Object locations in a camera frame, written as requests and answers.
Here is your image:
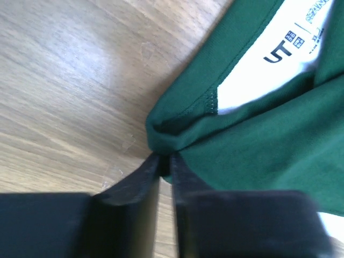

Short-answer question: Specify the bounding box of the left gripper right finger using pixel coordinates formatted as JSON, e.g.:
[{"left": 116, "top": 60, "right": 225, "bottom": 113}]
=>
[{"left": 169, "top": 153, "right": 212, "bottom": 257}]

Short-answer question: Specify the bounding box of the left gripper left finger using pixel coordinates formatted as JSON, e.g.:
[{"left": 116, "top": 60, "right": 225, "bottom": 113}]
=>
[{"left": 92, "top": 154, "right": 160, "bottom": 257}]

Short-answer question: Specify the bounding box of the white and green t-shirt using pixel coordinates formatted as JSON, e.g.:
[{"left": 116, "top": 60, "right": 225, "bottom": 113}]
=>
[{"left": 146, "top": 0, "right": 344, "bottom": 244}]

